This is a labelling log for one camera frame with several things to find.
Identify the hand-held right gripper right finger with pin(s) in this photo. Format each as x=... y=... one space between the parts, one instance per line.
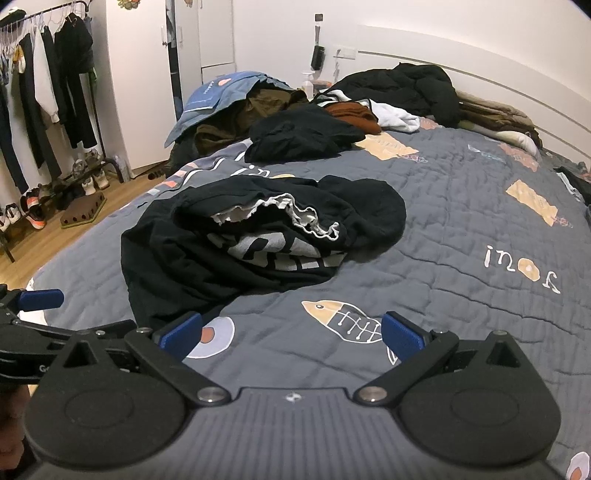
x=404 y=338

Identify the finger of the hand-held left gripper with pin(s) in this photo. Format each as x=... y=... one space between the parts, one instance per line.
x=39 y=299
x=27 y=337

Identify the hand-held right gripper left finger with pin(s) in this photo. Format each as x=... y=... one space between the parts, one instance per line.
x=180 y=336

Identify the black printed T-shirt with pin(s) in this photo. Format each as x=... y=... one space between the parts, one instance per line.
x=184 y=272

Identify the black clothes rack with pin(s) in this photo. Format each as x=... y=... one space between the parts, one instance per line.
x=113 y=162

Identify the stack of folded clothes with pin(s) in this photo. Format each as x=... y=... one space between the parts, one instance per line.
x=577 y=184

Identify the row of hanging clothes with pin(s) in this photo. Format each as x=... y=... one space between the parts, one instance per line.
x=74 y=69

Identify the row of shoes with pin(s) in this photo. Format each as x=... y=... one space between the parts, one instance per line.
x=34 y=207

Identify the brown cardboard scratcher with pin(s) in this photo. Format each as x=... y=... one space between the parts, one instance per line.
x=83 y=212

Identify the grey printed bed quilt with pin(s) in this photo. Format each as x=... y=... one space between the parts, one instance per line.
x=461 y=258

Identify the olive green garment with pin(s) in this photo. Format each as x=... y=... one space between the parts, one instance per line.
x=221 y=129

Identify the white garment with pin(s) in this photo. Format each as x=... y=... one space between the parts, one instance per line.
x=397 y=117

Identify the white pillow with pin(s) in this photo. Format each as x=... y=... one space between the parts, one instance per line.
x=512 y=138

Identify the rust brown garment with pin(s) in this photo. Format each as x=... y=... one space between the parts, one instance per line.
x=351 y=115

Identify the crumpled black garment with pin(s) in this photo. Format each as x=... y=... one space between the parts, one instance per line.
x=300 y=134

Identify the white wardrobe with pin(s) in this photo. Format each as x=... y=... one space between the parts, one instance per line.
x=138 y=92

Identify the blue printed cloth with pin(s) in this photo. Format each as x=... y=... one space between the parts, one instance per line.
x=207 y=97

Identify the tan striped blanket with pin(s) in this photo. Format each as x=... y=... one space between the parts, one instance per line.
x=498 y=113

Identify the black puffer jacket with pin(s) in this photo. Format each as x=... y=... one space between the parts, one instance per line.
x=401 y=85

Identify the clear bottle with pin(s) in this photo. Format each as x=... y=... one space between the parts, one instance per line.
x=308 y=85

